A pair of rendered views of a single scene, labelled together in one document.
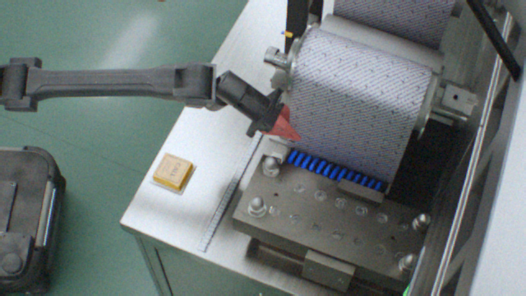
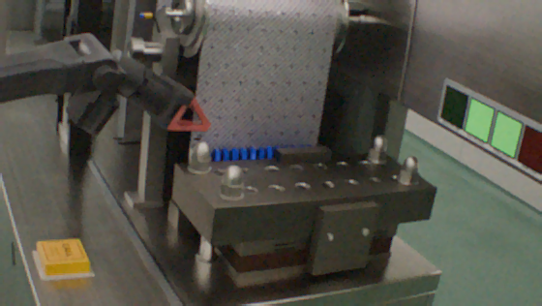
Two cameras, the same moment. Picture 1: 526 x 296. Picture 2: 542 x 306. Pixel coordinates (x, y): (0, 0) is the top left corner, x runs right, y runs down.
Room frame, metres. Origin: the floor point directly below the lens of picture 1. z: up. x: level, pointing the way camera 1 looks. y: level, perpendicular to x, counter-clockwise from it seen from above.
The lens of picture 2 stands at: (-0.06, 0.71, 1.44)
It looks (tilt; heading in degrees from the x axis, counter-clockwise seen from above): 20 degrees down; 309
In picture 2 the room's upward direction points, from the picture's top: 8 degrees clockwise
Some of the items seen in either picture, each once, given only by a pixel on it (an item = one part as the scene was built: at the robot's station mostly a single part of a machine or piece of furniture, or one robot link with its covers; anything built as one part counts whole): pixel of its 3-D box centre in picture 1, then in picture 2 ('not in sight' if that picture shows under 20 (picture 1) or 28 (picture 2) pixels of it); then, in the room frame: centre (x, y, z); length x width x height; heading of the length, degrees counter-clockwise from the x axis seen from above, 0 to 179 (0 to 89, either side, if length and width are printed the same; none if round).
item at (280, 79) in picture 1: (286, 98); (148, 120); (0.83, -0.04, 1.05); 0.06 x 0.05 x 0.31; 69
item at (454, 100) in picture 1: (458, 100); (348, 2); (0.67, -0.35, 1.28); 0.06 x 0.05 x 0.02; 69
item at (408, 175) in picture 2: (409, 261); (410, 168); (0.45, -0.29, 1.05); 0.04 x 0.04 x 0.04
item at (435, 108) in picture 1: (449, 109); (343, 19); (0.68, -0.34, 1.25); 0.07 x 0.04 x 0.04; 69
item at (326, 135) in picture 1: (344, 143); (261, 103); (0.68, -0.16, 1.11); 0.23 x 0.01 x 0.18; 69
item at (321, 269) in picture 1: (327, 272); (343, 238); (0.46, -0.14, 0.96); 0.10 x 0.03 x 0.11; 69
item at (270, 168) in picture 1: (270, 164); (200, 156); (0.66, -0.01, 1.05); 0.04 x 0.04 x 0.04
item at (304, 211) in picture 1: (338, 224); (309, 193); (0.55, -0.15, 1.00); 0.40 x 0.16 x 0.06; 69
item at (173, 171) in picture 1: (173, 171); (62, 257); (0.72, 0.21, 0.91); 0.07 x 0.07 x 0.02; 69
